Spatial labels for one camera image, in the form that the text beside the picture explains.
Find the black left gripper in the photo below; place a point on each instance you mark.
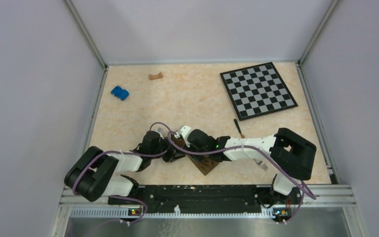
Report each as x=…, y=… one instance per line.
x=173, y=154

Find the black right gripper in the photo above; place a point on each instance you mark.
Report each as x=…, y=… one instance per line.
x=190, y=145

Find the brown fabric napkin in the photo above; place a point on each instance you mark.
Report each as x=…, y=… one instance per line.
x=203, y=163

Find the green wooden handled knife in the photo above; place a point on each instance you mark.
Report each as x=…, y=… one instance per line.
x=238, y=128

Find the silver metal fork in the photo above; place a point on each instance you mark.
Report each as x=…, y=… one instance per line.
x=262, y=165

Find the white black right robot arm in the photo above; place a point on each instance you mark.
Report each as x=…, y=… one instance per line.
x=292, y=155

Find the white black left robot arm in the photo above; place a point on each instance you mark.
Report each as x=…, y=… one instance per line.
x=92, y=176

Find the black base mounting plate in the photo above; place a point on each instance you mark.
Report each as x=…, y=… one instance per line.
x=213, y=199

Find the blue toy car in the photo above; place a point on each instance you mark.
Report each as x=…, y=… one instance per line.
x=119, y=93

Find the small wooden arch block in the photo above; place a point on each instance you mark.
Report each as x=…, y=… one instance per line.
x=156, y=76

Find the black white checkerboard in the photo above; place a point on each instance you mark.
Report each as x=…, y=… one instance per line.
x=257, y=90

